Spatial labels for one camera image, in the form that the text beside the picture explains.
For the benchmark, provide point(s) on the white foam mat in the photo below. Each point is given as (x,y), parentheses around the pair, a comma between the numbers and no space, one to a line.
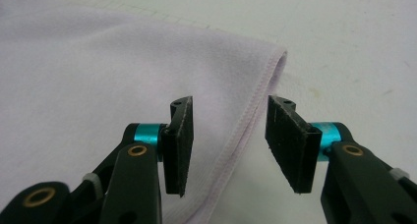
(344,53)

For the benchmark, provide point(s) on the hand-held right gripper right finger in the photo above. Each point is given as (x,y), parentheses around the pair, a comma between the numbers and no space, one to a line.
(291,145)

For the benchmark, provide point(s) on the lilac printed towel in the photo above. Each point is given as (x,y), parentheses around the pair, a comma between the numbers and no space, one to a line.
(98,70)

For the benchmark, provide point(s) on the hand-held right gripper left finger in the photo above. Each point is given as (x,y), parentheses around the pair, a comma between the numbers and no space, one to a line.
(178,152)

